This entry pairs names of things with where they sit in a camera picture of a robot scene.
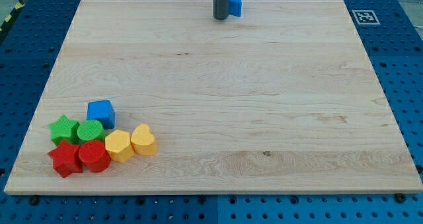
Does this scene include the green star block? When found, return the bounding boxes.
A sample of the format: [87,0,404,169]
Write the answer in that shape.
[48,114,80,146]

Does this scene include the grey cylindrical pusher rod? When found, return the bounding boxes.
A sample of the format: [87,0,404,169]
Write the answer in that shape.
[213,0,229,20]

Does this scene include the blue cube block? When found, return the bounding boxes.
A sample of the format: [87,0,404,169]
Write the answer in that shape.
[87,100,116,130]

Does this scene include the white fiducial marker tag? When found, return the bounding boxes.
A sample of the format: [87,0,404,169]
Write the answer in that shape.
[352,9,380,25]

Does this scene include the yellow hexagon block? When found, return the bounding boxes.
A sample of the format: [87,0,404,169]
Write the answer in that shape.
[105,130,135,163]

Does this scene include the green cylinder block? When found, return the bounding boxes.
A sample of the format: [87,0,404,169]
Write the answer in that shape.
[77,120,106,143]

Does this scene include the wooden board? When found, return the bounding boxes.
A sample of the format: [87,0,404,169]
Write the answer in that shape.
[5,0,422,196]

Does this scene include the red star block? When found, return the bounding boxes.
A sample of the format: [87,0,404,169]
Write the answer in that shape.
[48,140,83,178]

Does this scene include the red cylinder block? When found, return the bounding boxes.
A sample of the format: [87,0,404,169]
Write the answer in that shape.
[79,139,111,173]

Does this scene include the yellow heart block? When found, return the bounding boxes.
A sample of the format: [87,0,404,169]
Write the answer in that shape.
[130,124,158,156]

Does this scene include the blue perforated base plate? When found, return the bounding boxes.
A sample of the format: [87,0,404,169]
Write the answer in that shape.
[1,0,422,223]

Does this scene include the blue triangle block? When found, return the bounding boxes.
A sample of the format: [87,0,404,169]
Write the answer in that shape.
[228,0,242,17]

